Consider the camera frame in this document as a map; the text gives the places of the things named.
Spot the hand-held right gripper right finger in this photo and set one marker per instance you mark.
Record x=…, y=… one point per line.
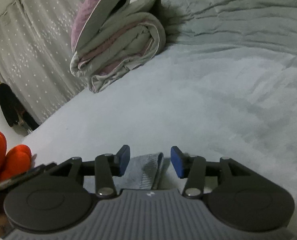
x=178, y=161

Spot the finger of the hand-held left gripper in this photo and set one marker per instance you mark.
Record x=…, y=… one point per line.
x=38, y=170

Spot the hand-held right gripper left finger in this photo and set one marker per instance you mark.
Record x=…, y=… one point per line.
x=123, y=160

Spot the grey printed knit sweater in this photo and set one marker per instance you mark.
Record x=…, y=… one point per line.
x=143, y=172

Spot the orange pumpkin plush pillow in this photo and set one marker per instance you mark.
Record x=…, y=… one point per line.
x=11, y=160

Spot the light grey bed sheet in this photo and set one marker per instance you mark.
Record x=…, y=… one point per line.
x=188, y=105

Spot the black hanging cloth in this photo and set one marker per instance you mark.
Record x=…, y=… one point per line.
x=9, y=105

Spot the grey star curtain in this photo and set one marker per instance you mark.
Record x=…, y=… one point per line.
x=38, y=55

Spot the folded white quilt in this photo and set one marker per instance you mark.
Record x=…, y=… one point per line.
x=128, y=42

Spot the purple pillow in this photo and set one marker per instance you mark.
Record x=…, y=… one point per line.
x=91, y=10

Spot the grey quilted bedspread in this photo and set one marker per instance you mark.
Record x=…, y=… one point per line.
x=238, y=10

